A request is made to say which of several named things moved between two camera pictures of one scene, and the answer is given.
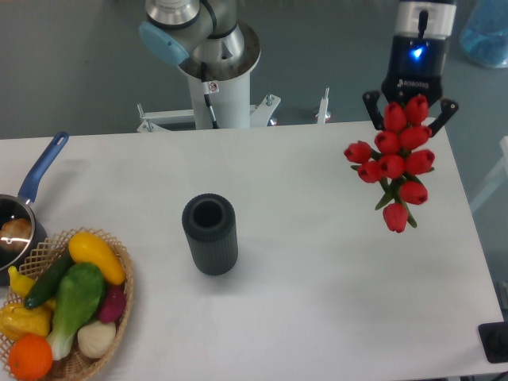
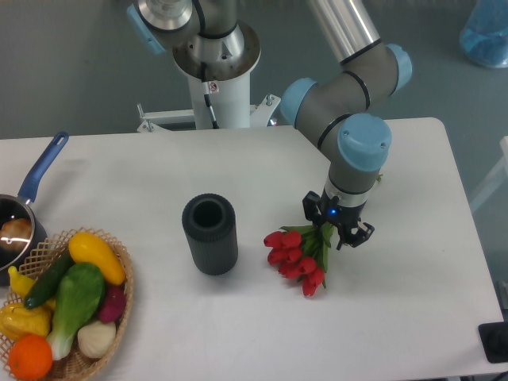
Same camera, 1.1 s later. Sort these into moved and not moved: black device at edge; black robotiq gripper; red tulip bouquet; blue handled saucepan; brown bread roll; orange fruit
Moved: black robotiq gripper; red tulip bouquet
Not moved: orange fruit; brown bread roll; black device at edge; blue handled saucepan
